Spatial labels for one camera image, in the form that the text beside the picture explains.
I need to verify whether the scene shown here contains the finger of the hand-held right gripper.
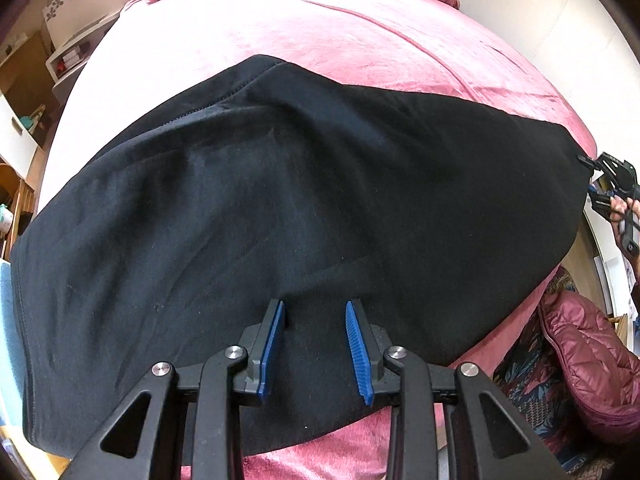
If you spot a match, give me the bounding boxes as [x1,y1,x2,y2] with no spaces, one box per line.
[587,187,615,217]
[577,152,613,174]

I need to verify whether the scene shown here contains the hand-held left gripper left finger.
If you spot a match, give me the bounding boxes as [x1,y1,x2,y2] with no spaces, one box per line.
[60,299,287,480]

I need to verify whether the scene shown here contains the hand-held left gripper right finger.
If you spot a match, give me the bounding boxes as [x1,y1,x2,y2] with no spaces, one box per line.
[345,299,568,480]

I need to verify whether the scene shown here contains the black pants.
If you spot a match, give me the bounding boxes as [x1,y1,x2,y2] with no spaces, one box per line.
[11,54,596,467]

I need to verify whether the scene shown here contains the person's right hand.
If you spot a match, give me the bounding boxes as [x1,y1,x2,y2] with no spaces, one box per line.
[611,194,640,230]

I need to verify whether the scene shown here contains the maroon puffer jacket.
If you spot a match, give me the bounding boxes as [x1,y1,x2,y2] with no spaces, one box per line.
[537,290,640,446]

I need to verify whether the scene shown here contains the floral patterned chair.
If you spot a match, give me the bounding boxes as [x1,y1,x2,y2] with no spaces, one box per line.
[492,265,632,472]

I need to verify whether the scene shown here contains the pink bed cover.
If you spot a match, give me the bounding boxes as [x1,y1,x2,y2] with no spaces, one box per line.
[37,0,599,480]

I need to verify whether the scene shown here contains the wooden desk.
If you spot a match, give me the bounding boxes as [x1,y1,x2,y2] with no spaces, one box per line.
[0,160,47,261]

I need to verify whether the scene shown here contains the wooden cabinet with white front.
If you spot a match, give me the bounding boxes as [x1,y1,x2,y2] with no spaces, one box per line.
[0,30,57,181]

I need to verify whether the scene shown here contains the white and grey nightstand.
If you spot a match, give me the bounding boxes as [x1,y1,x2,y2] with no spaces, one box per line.
[46,14,121,107]

